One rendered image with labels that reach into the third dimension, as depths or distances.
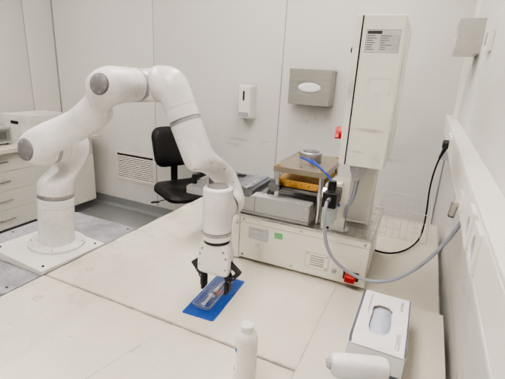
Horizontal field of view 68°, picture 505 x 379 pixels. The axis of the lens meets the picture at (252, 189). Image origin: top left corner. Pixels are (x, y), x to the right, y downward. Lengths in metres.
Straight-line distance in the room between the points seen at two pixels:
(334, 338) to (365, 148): 0.53
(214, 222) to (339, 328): 0.42
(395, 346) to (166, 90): 0.82
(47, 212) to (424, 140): 2.26
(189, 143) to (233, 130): 2.13
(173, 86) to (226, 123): 2.14
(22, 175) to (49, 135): 2.24
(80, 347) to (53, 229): 0.54
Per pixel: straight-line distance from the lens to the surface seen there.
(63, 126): 1.30
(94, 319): 1.14
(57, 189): 1.42
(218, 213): 1.01
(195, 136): 1.01
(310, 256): 1.28
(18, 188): 3.56
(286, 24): 2.95
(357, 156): 1.15
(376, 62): 1.13
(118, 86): 1.09
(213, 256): 1.09
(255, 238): 1.32
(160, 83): 1.05
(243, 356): 0.86
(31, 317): 1.20
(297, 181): 1.28
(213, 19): 3.22
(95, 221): 1.76
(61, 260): 1.44
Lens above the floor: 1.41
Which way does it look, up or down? 18 degrees down
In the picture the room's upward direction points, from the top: 3 degrees clockwise
